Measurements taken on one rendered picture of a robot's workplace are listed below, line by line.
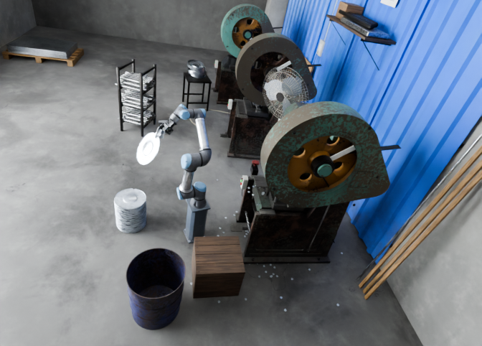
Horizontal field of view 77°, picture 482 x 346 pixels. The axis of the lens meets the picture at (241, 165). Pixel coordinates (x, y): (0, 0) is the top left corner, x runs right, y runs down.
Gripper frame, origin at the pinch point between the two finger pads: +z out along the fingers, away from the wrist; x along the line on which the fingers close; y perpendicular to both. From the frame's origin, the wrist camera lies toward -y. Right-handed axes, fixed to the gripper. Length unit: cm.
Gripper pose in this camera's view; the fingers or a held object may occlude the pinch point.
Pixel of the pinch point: (156, 136)
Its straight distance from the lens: 269.4
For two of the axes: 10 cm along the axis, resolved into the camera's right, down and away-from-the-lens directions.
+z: -6.5, 7.6, -0.1
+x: 4.2, 3.7, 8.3
